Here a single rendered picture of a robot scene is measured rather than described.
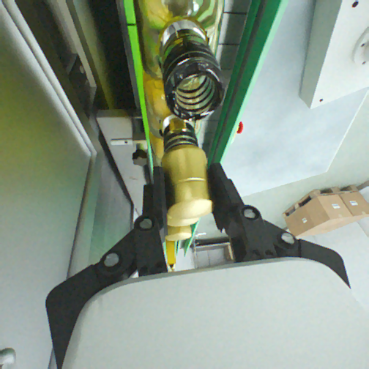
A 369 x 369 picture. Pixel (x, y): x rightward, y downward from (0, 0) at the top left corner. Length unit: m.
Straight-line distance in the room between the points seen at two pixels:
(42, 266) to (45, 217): 0.04
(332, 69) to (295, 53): 0.09
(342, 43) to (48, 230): 0.60
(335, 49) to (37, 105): 0.55
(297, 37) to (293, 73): 0.09
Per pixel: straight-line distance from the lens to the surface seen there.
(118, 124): 0.44
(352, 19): 0.55
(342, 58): 0.60
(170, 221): 0.17
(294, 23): 0.58
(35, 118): 0.22
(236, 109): 0.36
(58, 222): 0.22
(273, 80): 0.62
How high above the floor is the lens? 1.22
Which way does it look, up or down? 31 degrees down
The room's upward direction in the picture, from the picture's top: 171 degrees clockwise
